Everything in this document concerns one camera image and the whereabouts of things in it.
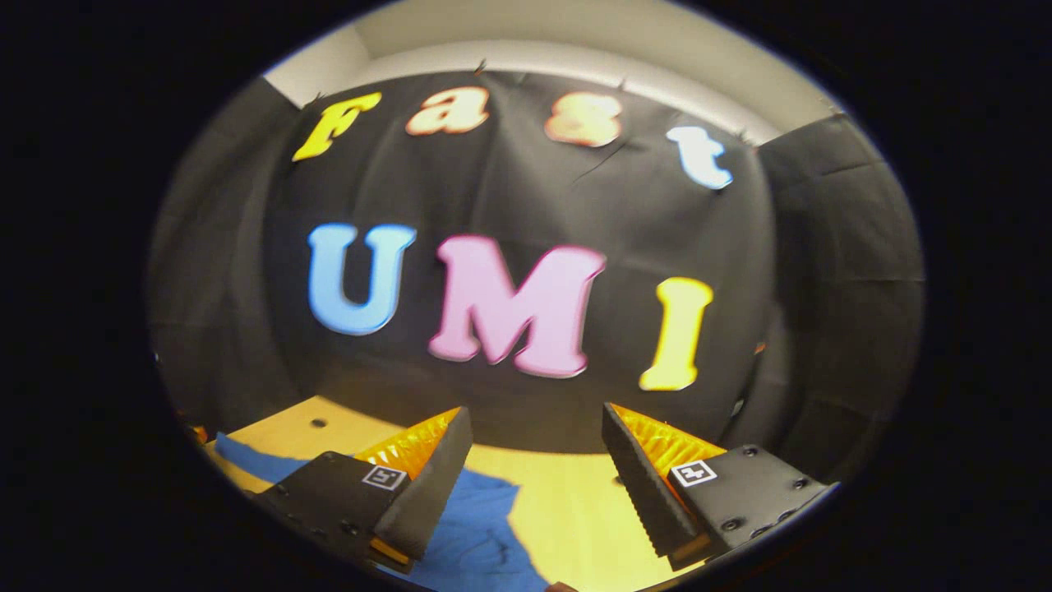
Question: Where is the row of black cloth clips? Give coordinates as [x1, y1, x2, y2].
[308, 58, 843, 120]

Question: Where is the black backdrop cloth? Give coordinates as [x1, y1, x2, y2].
[148, 70, 925, 486]

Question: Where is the blue button jacket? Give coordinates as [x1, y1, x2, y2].
[214, 432, 551, 591]

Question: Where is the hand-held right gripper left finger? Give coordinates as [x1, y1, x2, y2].
[249, 405, 475, 575]

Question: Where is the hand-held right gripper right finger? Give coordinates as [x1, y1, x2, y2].
[602, 400, 833, 572]

